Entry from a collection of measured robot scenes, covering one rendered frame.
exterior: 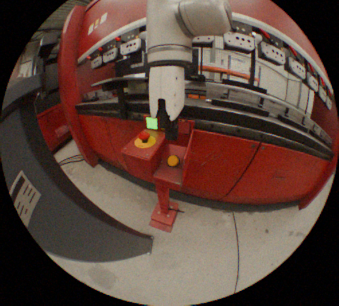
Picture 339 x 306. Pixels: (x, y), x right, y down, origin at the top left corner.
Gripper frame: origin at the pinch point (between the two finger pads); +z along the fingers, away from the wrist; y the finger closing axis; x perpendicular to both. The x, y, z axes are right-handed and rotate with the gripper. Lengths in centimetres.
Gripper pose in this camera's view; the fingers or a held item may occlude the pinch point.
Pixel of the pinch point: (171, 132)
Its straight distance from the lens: 25.0
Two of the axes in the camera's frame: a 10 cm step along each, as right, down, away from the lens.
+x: 9.5, 1.7, -2.8
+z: 0.3, 8.2, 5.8
